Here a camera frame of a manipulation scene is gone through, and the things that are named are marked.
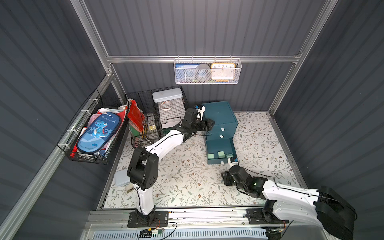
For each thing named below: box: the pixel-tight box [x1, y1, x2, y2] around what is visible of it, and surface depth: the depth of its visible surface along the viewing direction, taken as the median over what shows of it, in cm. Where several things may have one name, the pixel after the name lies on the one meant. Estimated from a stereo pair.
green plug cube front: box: [217, 151, 226, 159], surface depth 96 cm
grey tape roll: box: [195, 63, 211, 82], surface depth 90 cm
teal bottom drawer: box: [206, 137, 238, 165], surface depth 98 cm
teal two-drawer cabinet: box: [202, 101, 239, 139], surface depth 90 cm
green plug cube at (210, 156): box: [207, 153, 215, 159], surface depth 96 cm
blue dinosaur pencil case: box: [77, 112, 121, 154], surface depth 66 cm
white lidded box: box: [152, 88, 183, 103], surface depth 104 cm
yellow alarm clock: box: [211, 62, 236, 82], surface depth 91 cm
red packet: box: [126, 98, 146, 137], surface depth 105 cm
